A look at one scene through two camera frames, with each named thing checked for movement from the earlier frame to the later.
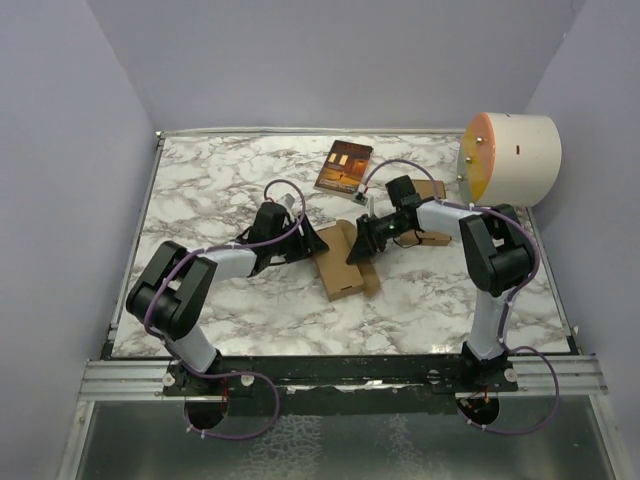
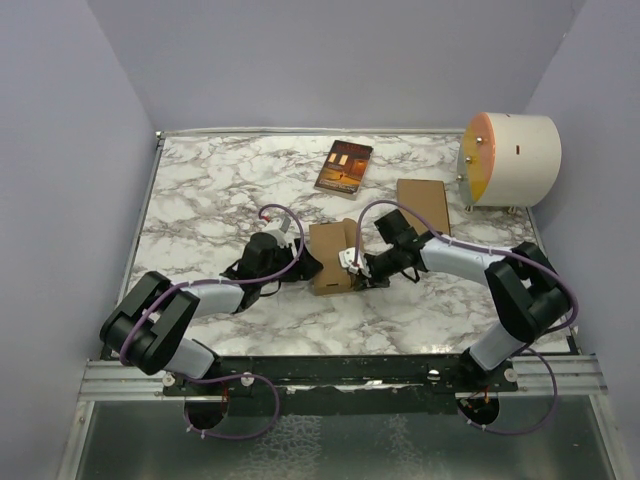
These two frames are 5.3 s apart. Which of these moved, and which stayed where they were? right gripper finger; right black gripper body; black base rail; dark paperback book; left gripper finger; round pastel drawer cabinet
Moved: right gripper finger; right black gripper body; left gripper finger
Stayed: black base rail; round pastel drawer cabinet; dark paperback book
